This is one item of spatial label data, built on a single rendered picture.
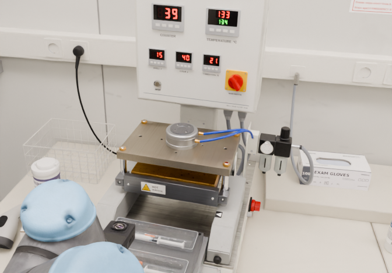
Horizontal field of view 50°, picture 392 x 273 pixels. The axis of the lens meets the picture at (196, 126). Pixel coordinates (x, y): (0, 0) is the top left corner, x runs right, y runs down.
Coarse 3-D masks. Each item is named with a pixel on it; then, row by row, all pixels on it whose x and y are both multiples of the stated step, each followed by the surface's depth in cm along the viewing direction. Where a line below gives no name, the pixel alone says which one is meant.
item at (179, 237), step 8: (136, 224) 91; (144, 224) 91; (152, 224) 92; (136, 232) 89; (144, 232) 89; (152, 232) 89; (160, 232) 89; (168, 232) 89; (176, 232) 89; (184, 232) 90; (192, 232) 90; (152, 240) 87; (160, 240) 87; (168, 240) 87; (176, 240) 87; (184, 240) 87; (192, 240) 87
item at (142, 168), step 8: (136, 168) 101; (144, 168) 101; (152, 168) 102; (160, 168) 102; (168, 168) 102; (176, 168) 102; (152, 176) 99; (160, 176) 99; (168, 176) 99; (176, 176) 99; (184, 176) 99; (192, 176) 99; (200, 176) 99; (208, 176) 99; (216, 176) 99; (200, 184) 97; (208, 184) 97; (216, 184) 100
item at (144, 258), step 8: (128, 248) 85; (136, 256) 83; (144, 256) 83; (152, 256) 83; (160, 256) 83; (144, 264) 81; (152, 264) 81; (160, 264) 81; (168, 264) 81; (176, 264) 81; (184, 264) 81; (152, 272) 79; (160, 272) 79; (168, 272) 79; (176, 272) 79
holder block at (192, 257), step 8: (200, 232) 91; (200, 240) 89; (136, 248) 86; (144, 248) 86; (152, 248) 86; (160, 248) 86; (168, 248) 86; (200, 248) 90; (176, 256) 84; (184, 256) 84; (192, 256) 85; (192, 264) 83
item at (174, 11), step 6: (156, 6) 102; (162, 6) 102; (156, 12) 103; (162, 12) 103; (168, 12) 102; (174, 12) 102; (156, 18) 104; (162, 18) 103; (168, 18) 103; (174, 18) 103
